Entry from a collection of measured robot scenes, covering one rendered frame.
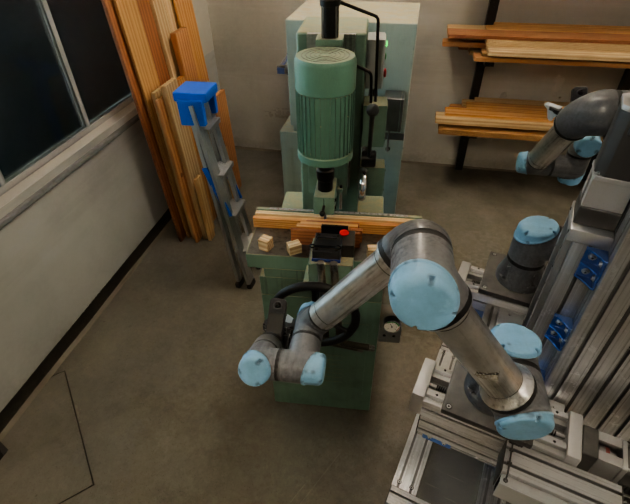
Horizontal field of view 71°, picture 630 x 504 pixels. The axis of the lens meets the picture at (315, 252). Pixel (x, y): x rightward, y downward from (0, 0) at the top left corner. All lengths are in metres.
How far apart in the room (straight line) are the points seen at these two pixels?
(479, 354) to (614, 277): 0.40
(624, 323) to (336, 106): 0.90
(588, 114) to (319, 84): 0.69
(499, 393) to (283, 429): 1.30
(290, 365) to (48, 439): 1.58
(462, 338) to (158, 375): 1.80
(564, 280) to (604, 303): 0.10
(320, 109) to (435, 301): 0.73
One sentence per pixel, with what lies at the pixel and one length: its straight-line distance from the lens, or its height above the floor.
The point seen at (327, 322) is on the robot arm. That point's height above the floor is 1.07.
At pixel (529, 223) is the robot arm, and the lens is 1.54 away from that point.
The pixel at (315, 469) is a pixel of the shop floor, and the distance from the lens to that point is 2.05.
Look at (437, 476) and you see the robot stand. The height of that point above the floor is 0.21.
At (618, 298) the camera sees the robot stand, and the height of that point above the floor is 1.14.
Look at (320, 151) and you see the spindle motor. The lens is 1.36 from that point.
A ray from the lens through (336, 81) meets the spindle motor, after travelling 1.28.
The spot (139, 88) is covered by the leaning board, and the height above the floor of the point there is 1.02.
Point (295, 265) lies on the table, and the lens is 1.52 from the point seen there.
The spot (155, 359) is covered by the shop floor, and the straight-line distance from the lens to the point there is 2.48.
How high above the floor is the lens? 1.86
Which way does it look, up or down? 39 degrees down
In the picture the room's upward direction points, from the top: 1 degrees counter-clockwise
